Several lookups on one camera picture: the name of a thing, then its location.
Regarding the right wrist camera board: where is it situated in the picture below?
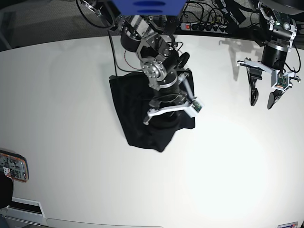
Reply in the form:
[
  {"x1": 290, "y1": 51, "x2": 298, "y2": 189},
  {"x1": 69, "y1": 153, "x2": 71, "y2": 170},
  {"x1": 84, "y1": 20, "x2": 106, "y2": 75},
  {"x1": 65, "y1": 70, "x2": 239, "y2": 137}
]
[{"x1": 191, "y1": 99, "x2": 204, "y2": 113}]

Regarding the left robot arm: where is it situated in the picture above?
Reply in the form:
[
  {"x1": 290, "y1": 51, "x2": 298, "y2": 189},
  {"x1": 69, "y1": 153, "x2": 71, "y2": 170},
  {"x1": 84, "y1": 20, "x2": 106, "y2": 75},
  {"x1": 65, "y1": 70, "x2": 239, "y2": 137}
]
[{"x1": 237, "y1": 0, "x2": 304, "y2": 109}]

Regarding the small card at edge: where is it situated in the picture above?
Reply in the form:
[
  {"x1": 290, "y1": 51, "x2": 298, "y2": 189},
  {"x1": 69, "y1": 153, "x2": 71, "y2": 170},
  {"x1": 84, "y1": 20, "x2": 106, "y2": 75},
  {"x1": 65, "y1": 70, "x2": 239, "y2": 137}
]
[{"x1": 277, "y1": 221, "x2": 298, "y2": 228}]

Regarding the black power adapter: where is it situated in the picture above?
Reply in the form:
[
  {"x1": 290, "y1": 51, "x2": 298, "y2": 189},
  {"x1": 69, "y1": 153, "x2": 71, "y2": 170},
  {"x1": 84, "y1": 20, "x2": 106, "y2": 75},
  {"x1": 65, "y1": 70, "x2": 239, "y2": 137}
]
[{"x1": 163, "y1": 16, "x2": 180, "y2": 35}]

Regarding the black chair back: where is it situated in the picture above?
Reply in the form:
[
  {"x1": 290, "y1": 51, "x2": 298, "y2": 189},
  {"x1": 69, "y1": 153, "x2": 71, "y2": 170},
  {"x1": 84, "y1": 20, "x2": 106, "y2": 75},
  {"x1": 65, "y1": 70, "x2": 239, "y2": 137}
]
[{"x1": 0, "y1": 172, "x2": 14, "y2": 209}]

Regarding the blue plastic crate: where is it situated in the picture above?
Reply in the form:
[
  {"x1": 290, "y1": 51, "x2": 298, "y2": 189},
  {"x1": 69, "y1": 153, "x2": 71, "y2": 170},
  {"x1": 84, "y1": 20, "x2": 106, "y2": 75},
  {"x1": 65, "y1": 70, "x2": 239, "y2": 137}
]
[{"x1": 113, "y1": 0, "x2": 186, "y2": 16}]

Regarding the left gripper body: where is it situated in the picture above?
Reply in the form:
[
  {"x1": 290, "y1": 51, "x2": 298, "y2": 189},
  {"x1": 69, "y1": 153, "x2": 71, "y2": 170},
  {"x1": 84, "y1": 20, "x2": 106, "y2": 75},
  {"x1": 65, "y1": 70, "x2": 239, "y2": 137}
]
[{"x1": 237, "y1": 45, "x2": 301, "y2": 90}]

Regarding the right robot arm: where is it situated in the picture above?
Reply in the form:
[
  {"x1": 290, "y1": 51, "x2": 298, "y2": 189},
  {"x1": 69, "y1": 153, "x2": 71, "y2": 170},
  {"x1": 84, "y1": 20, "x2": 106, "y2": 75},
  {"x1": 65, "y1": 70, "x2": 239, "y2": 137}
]
[{"x1": 76, "y1": 0, "x2": 204, "y2": 125}]

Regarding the orange clear parts box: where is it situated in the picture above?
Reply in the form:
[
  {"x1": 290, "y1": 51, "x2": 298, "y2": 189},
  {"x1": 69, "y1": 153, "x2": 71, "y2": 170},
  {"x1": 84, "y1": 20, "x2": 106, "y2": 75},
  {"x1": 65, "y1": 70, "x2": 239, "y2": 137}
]
[{"x1": 0, "y1": 150, "x2": 29, "y2": 183}]

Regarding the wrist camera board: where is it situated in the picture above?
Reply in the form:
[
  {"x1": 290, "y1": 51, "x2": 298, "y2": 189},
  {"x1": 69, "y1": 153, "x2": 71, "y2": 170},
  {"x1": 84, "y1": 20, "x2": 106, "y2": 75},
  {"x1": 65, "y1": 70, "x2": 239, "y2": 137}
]
[
  {"x1": 275, "y1": 74, "x2": 288, "y2": 90},
  {"x1": 191, "y1": 99, "x2": 204, "y2": 113}
]

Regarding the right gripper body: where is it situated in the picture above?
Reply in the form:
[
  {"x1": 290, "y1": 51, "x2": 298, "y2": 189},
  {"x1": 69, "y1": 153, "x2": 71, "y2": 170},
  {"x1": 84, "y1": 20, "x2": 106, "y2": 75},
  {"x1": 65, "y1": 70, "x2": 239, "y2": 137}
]
[{"x1": 143, "y1": 72, "x2": 204, "y2": 125}]

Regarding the black T-shirt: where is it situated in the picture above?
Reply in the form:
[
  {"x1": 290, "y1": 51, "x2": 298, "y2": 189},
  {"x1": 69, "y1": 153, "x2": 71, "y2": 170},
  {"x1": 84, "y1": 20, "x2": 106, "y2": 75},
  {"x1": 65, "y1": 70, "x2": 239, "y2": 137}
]
[{"x1": 109, "y1": 72, "x2": 195, "y2": 152}]

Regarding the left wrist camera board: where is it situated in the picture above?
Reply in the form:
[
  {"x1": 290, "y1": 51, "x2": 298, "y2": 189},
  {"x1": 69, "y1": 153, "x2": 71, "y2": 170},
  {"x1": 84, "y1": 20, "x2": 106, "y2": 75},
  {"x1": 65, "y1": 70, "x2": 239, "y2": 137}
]
[{"x1": 275, "y1": 74, "x2": 288, "y2": 90}]

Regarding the white power strip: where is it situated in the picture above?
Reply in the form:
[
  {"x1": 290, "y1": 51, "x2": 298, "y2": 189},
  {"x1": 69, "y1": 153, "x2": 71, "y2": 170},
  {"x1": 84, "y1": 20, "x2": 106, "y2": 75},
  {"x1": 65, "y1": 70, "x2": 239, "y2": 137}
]
[{"x1": 180, "y1": 22, "x2": 227, "y2": 34}]

